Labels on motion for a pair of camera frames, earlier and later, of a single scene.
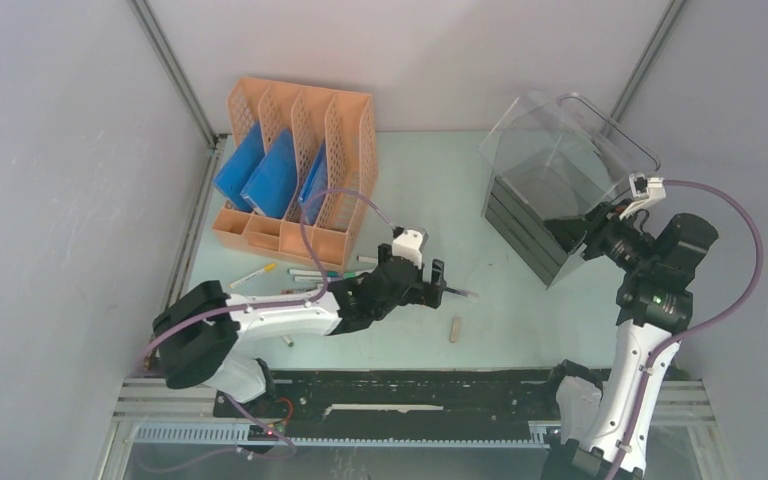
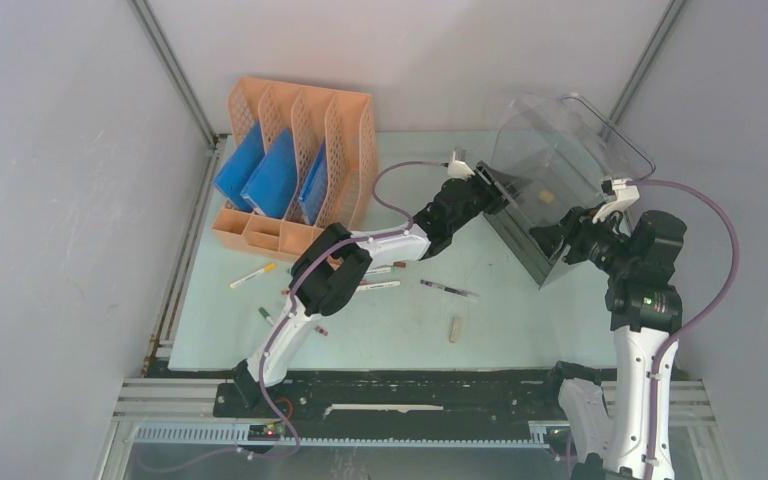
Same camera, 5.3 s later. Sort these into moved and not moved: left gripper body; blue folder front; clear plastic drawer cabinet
Moved: left gripper body
Not moved: blue folder front; clear plastic drawer cabinet
